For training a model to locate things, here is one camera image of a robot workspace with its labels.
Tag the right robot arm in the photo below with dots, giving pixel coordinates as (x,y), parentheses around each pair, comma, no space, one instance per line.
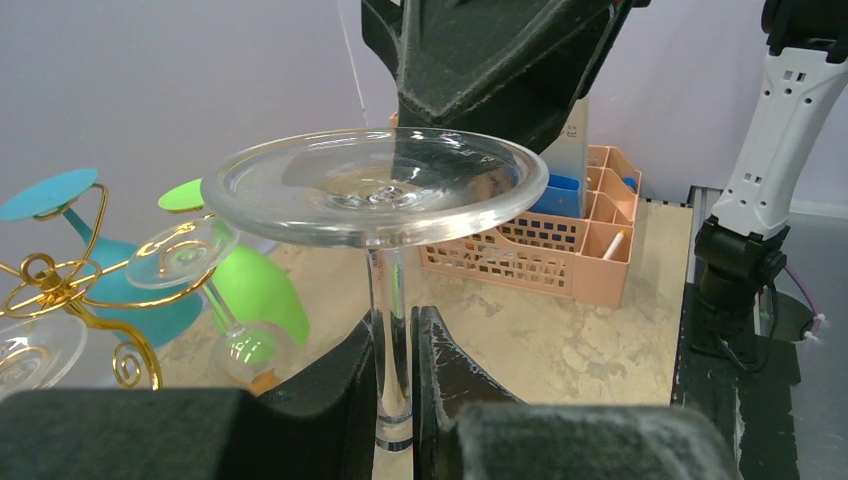
(805,71)

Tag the blue plastic goblet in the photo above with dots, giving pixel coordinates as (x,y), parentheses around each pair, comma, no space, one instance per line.
(159,324)

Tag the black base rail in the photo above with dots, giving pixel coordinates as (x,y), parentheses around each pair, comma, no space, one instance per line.
(751,411)

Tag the gold wire wine glass rack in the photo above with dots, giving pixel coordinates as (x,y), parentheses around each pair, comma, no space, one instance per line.
(47,286)

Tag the clear wine glass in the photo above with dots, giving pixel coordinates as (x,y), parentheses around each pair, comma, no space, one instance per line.
(380,191)
(38,352)
(256,355)

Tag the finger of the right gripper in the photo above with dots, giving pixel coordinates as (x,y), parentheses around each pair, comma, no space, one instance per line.
(508,69)

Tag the green plastic goblet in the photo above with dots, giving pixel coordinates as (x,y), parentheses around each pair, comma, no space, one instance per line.
(257,289)

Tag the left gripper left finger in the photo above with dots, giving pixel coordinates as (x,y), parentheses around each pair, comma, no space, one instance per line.
(319,424)

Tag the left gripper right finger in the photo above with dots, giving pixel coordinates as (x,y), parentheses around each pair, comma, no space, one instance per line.
(466,425)

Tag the orange plastic file organizer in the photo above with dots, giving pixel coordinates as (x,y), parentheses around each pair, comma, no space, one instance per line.
(586,259)

